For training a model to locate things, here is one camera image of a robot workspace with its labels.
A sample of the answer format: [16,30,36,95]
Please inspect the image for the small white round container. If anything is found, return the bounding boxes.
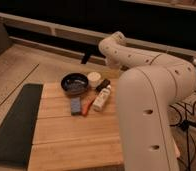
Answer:
[87,72,101,88]

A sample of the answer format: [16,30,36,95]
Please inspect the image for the blue eraser block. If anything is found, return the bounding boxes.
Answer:
[71,97,81,115]

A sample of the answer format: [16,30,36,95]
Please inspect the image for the white bottle black cap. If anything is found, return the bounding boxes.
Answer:
[92,85,111,111]

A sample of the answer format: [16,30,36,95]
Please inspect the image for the black floor cables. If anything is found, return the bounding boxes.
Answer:
[167,79,196,171]

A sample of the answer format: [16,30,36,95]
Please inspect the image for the black bowl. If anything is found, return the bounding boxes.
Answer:
[61,73,88,95]

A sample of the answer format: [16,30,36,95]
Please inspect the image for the orange handled tool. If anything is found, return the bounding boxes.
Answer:
[82,96,96,117]

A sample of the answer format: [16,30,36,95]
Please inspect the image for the dark floor mat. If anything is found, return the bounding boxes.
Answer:
[0,84,43,167]

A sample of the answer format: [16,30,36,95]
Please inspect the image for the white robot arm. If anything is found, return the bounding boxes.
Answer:
[98,32,196,171]

